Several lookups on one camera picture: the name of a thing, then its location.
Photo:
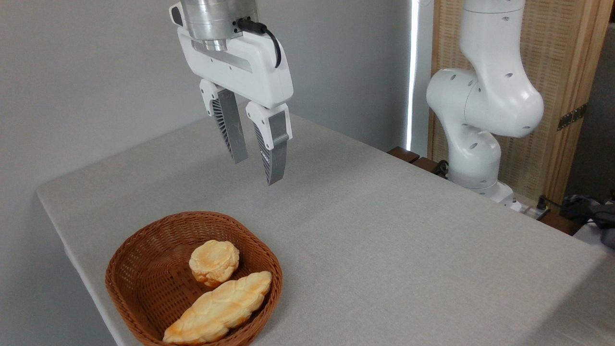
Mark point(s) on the silver metal wrist flange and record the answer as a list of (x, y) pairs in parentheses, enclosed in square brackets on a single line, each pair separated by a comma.
[(214, 19)]

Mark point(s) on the dark brown wooden block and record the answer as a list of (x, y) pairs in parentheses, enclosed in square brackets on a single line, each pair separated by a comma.
[(403, 154), (426, 165)]

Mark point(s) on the white power strip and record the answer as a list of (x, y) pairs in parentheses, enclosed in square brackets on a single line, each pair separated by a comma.
[(534, 211)]

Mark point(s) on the long braided bread loaf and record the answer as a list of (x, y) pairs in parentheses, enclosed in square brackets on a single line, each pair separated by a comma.
[(216, 312)]

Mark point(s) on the brown wicker basket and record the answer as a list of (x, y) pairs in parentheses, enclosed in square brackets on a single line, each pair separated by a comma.
[(153, 269)]

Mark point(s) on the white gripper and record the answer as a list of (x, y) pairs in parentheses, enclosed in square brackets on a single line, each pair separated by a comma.
[(250, 72)]

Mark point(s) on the metal screen hinge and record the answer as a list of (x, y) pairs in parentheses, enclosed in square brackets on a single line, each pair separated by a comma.
[(571, 117)]

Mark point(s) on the round bread roll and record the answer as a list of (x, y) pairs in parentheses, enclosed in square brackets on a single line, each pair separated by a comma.
[(215, 262)]

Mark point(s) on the grey tablecloth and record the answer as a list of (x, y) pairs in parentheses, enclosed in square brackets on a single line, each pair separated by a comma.
[(384, 240)]

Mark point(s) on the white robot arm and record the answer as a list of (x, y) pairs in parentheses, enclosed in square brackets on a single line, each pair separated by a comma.
[(485, 110)]

